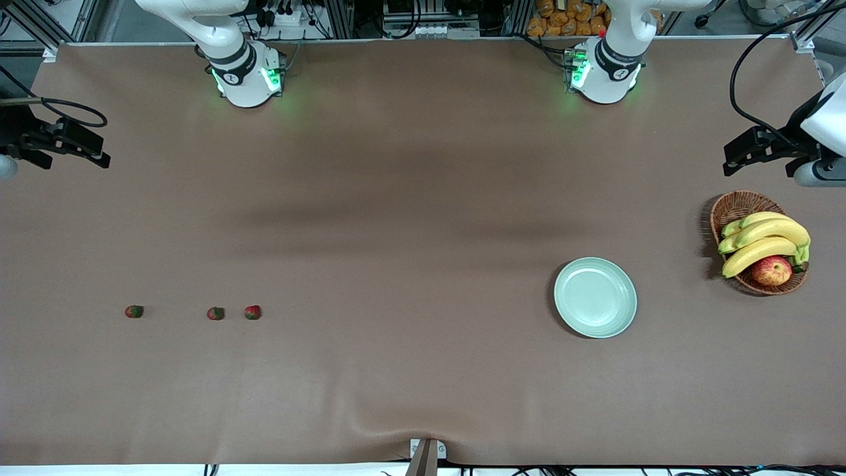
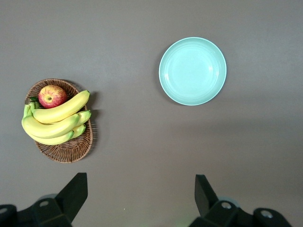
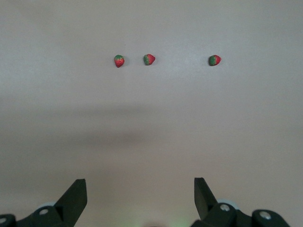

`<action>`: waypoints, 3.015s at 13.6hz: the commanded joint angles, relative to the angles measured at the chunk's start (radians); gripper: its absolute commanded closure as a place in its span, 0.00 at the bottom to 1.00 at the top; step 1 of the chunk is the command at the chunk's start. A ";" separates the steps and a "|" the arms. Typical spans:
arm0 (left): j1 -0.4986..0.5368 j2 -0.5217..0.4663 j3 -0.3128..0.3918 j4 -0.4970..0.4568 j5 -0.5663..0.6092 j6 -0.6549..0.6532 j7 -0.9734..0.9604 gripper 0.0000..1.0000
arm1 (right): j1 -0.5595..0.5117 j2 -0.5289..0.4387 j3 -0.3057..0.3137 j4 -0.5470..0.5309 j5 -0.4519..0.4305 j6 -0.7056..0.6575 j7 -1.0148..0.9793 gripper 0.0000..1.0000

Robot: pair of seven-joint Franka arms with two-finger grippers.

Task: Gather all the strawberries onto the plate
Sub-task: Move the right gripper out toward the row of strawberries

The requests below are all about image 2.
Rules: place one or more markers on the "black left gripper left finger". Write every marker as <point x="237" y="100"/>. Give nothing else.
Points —
<point x="71" y="196"/>

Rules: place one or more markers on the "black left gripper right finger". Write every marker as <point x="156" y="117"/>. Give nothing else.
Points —
<point x="208" y="203"/>

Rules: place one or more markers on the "light green round plate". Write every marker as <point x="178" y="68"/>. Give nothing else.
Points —
<point x="193" y="71"/>

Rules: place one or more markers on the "brown wicker basket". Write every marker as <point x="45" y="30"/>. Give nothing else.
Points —
<point x="68" y="151"/>

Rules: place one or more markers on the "brown table cloth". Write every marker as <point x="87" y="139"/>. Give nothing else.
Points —
<point x="142" y="146"/>

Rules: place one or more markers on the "red yellow apple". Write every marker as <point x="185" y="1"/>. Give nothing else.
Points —
<point x="52" y="97"/>

